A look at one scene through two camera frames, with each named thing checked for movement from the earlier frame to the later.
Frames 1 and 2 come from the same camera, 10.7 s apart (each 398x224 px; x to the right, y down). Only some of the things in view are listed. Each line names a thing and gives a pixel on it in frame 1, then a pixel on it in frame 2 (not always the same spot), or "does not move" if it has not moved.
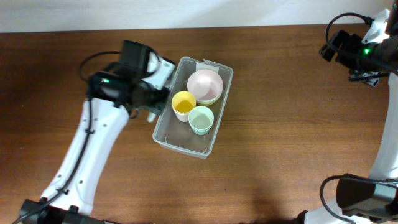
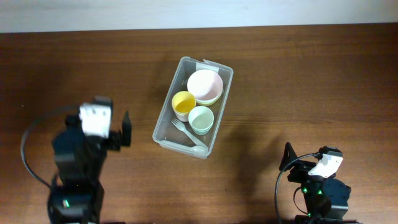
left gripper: [157, 104] to [115, 136]
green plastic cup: [201, 126] does not move
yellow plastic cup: [183, 102] does not move
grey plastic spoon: [151, 117] to [196, 149]
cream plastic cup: [201, 119] does not move
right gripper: [351, 42] to [302, 168]
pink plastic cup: [183, 118] does not move
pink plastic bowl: [206, 85] does not move
